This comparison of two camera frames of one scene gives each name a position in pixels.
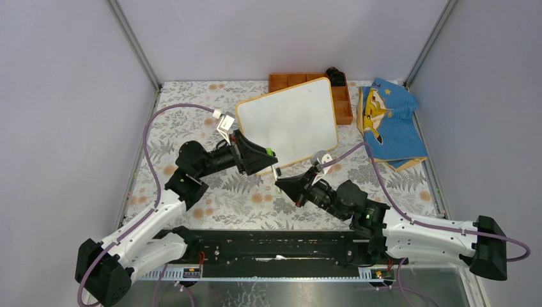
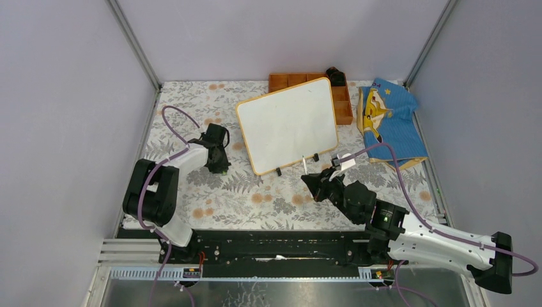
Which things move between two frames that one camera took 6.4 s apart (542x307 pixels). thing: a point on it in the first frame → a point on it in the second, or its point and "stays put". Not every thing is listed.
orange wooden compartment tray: x=343 y=109 stays put
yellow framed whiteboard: x=294 y=122 stays put
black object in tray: x=337 y=78 stays put
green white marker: x=275 y=177 → x=304 y=166
